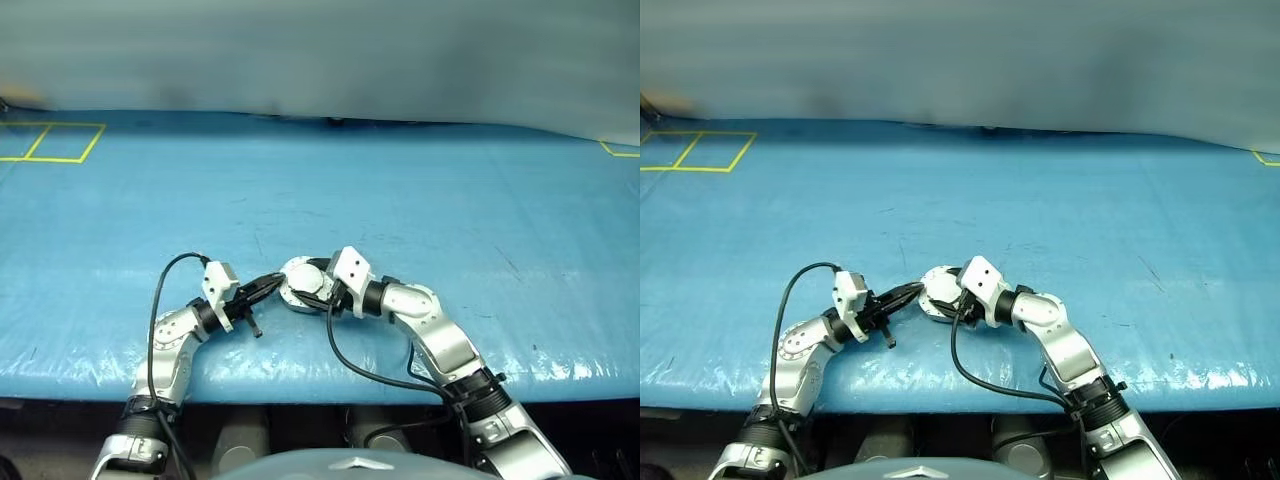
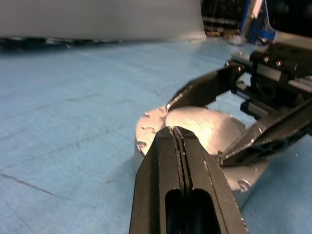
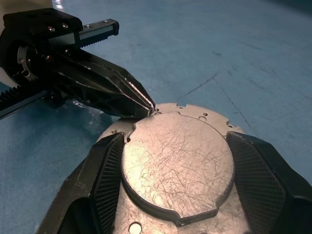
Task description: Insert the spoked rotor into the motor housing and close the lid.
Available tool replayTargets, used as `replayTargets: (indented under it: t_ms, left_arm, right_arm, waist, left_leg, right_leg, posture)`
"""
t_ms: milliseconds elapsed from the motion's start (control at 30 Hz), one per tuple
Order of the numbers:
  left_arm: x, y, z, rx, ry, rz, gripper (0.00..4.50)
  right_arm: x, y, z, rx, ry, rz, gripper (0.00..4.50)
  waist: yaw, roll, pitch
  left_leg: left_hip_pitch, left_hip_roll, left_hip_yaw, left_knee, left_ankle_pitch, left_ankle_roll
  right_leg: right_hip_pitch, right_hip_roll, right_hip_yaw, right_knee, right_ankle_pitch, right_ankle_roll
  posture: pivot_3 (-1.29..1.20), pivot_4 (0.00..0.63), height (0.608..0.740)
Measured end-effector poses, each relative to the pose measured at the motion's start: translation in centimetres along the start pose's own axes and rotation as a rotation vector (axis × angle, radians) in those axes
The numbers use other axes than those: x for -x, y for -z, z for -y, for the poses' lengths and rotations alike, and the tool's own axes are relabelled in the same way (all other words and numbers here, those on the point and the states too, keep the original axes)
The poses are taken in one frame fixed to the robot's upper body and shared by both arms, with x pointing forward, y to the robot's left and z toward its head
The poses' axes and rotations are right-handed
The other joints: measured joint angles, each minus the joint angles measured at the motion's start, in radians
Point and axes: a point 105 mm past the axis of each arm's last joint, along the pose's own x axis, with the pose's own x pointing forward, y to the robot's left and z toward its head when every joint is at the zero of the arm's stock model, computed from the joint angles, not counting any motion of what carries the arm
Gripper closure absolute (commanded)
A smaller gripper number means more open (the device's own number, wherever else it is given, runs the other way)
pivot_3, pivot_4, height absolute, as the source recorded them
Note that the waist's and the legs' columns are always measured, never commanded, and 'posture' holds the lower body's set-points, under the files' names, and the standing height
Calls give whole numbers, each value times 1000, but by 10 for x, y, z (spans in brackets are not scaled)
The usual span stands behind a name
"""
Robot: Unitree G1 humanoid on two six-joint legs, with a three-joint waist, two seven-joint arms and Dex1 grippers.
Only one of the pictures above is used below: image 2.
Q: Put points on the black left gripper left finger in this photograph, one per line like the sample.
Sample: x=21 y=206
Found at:
x=153 y=185

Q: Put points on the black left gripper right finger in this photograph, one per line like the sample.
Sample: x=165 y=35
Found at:
x=207 y=190

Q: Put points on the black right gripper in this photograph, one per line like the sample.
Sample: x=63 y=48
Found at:
x=273 y=80

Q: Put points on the silver motor housing copper windings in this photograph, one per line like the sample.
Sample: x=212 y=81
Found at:
x=243 y=175

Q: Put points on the dark shelf rack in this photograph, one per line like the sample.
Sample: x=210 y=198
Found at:
x=219 y=14

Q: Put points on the large white panel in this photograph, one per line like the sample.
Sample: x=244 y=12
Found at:
x=97 y=17

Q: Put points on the blue metal frame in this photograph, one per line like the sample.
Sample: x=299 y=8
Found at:
x=265 y=31

